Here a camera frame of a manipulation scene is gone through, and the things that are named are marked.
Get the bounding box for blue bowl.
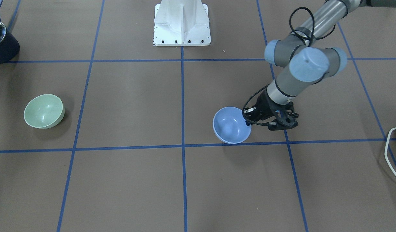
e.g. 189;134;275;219
213;107;252;144

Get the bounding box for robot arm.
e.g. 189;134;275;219
242;0;396;131

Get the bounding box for white cable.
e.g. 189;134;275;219
384;127;396;186

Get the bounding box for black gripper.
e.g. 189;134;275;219
243;90;299;131

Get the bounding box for green bowl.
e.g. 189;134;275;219
24;94;65;129

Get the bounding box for white metal stand base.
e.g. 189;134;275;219
153;0;211;47

